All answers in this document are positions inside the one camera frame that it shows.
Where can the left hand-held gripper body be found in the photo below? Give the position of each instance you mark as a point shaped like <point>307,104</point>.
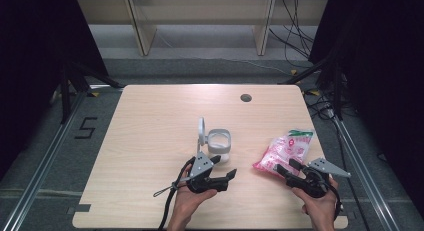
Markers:
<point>201,166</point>

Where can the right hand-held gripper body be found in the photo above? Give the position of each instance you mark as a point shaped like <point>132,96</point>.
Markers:
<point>325,167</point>

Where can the clear jar with grey lid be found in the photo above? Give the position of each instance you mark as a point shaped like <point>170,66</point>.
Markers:
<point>218,139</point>

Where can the pink and white plastic bag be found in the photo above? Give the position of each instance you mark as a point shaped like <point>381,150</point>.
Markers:
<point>283,149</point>

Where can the person's left hand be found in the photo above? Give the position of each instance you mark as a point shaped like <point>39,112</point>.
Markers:
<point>186,202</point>

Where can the person's right hand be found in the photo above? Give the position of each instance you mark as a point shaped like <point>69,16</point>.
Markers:
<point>320,211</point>

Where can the yellow tape piece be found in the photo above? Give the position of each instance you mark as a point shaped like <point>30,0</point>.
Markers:
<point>293,72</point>
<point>314,92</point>
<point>94,94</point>

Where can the black metal stand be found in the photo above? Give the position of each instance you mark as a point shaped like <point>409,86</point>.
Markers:
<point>337,91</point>
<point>66,97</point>

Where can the black curtain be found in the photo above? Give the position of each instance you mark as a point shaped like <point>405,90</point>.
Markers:
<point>383,74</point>
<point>33,57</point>

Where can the aluminium floor rail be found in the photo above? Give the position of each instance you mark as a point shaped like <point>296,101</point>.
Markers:
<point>363,177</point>
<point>43,167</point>

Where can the beige wooden shelf frame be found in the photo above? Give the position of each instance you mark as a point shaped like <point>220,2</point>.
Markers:
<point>143,31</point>

